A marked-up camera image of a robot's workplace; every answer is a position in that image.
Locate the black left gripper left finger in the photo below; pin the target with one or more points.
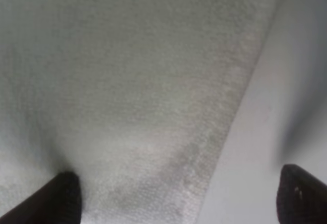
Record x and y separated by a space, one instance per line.
58 201

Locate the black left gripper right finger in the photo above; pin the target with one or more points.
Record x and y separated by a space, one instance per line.
301 197

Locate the white towel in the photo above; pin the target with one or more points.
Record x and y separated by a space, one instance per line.
135 96

